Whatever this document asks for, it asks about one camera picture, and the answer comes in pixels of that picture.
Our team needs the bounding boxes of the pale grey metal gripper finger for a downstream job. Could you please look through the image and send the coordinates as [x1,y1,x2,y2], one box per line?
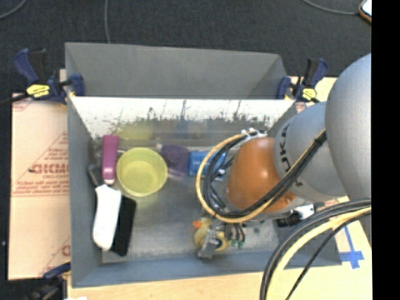
[196,229,221,260]

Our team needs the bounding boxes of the yellow toy duck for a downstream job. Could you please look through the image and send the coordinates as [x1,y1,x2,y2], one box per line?
[192,216,233,253]

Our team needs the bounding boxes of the grey metal bin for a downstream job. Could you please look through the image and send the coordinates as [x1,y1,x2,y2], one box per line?
[64,42,342,289]

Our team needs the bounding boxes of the blue plastic object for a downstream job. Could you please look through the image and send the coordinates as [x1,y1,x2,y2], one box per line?
[187,150,226,178]

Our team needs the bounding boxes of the purple plastic object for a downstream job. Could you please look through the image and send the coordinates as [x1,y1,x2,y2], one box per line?
[158,143,190,178]

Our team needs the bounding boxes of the yellow-green plastic cup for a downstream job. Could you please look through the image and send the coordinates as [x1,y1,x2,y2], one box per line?
[116,147,169,198]

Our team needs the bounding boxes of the white brush black bristles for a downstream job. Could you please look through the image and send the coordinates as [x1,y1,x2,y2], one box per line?
[92,184,138,258]

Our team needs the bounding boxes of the brown cardboard board red print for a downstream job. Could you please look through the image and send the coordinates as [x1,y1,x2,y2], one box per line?
[7,93,73,281]

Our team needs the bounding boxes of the black cylinder on white bracket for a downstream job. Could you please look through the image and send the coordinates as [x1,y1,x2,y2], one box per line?
[276,205,315,228]

